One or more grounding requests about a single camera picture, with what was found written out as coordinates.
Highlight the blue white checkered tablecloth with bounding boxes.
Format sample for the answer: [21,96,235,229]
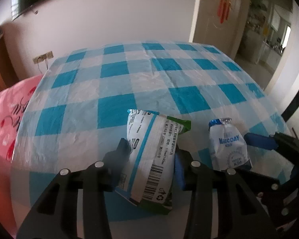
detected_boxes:
[10,40,289,239]

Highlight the brown wooden cabinet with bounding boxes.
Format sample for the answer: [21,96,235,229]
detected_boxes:
[0,37,18,97]

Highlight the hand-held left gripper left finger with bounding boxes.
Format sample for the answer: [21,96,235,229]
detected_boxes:
[16,138,132,239]

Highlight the kitchen cabinets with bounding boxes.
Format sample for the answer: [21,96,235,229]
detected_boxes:
[235,0,293,68]

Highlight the white black-trimmed furniture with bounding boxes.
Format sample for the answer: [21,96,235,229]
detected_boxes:
[280,78,299,140]

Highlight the red knot door decoration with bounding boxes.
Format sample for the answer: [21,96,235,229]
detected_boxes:
[218,0,240,24]

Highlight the white charger cable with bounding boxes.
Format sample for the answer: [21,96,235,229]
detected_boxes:
[36,60,51,74]

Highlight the wall power socket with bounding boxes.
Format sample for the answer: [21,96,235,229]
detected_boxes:
[32,51,53,64]

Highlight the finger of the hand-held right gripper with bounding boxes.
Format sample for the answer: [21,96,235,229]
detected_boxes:
[235,167,282,201]
[243,132,299,166]

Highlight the white green wipes packet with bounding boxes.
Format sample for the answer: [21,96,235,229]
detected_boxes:
[115,109,192,215]

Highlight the white blue pouch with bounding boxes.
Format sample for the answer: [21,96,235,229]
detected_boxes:
[209,117,254,172]

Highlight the white room door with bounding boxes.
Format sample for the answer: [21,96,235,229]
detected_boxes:
[189,0,252,58]

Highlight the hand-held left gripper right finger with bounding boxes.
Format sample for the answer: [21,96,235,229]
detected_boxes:
[174,149,273,239]

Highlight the pink printed blanket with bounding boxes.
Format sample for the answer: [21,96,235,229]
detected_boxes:
[0,75,44,165]

